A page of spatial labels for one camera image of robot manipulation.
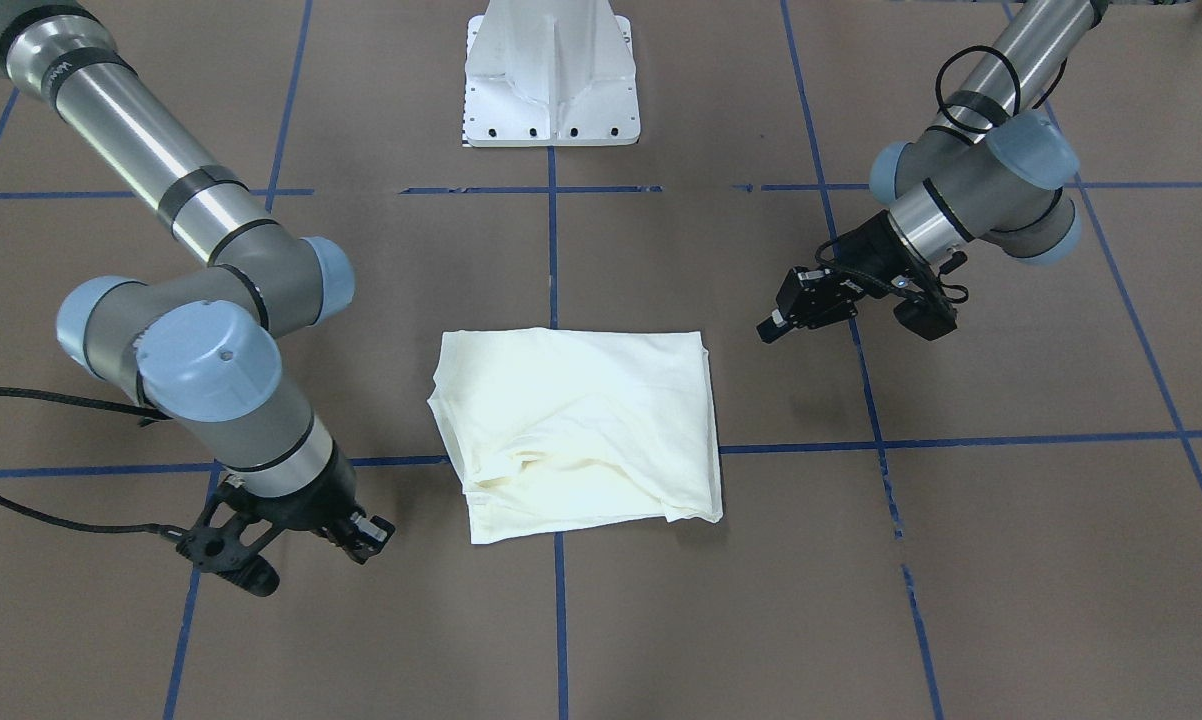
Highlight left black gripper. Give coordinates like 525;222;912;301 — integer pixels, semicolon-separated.
757;212;958;345

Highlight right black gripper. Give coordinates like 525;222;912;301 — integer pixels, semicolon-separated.
255;445;395;565

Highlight white long-sleeve printed shirt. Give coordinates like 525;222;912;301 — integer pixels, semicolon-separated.
428;328;724;545

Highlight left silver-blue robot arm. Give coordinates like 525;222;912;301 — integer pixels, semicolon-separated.
757;1;1108;343

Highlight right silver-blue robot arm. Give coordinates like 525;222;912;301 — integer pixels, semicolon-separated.
0;1;394;575

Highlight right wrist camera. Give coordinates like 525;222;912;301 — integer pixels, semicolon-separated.
175;480;284;597

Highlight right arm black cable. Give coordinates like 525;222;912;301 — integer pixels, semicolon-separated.
0;386;188;541

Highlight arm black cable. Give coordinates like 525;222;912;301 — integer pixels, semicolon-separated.
0;386;188;541
926;44;1072;151

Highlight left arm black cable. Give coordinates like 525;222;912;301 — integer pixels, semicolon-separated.
926;44;1072;151

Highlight white camera mast with base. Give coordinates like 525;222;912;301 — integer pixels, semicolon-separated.
462;1;642;149

